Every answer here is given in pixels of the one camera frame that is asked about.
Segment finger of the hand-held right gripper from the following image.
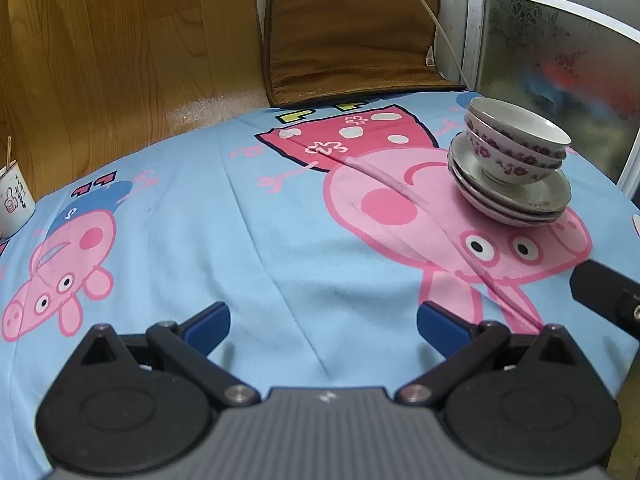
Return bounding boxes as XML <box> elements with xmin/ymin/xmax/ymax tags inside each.
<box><xmin>569</xmin><ymin>259</ymin><xmax>640</xmax><ymax>337</ymax></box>

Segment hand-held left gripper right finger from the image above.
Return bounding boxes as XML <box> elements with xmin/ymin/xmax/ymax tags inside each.
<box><xmin>395</xmin><ymin>301</ymin><xmax>590</xmax><ymax>407</ymax></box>

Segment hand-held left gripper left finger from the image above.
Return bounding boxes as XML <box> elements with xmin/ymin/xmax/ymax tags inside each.
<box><xmin>75</xmin><ymin>302</ymin><xmax>262</xmax><ymax>407</ymax></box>

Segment white bowl purple floral rim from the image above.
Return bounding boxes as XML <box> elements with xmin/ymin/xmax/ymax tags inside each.
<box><xmin>466</xmin><ymin>121</ymin><xmax>569</xmax><ymax>187</ymax></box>
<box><xmin>464</xmin><ymin>97</ymin><xmax>572</xmax><ymax>161</ymax></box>

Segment blue cartoon printed blanket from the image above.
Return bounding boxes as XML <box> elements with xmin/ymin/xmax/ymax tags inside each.
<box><xmin>0</xmin><ymin>91</ymin><xmax>640</xmax><ymax>480</ymax></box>

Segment white printed paper cup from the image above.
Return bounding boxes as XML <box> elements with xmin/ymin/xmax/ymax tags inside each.
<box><xmin>0</xmin><ymin>160</ymin><xmax>36</xmax><ymax>239</ymax></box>

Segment frosted glass sliding door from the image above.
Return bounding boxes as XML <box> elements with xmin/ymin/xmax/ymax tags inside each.
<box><xmin>440</xmin><ymin>0</ymin><xmax>640</xmax><ymax>197</ymax></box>

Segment brown seat cushion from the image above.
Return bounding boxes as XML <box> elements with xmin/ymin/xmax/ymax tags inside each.
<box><xmin>261</xmin><ymin>0</ymin><xmax>467</xmax><ymax>109</ymax></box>

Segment white cable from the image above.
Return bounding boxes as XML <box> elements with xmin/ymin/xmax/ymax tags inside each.
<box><xmin>400</xmin><ymin>0</ymin><xmax>474</xmax><ymax>89</ymax></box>

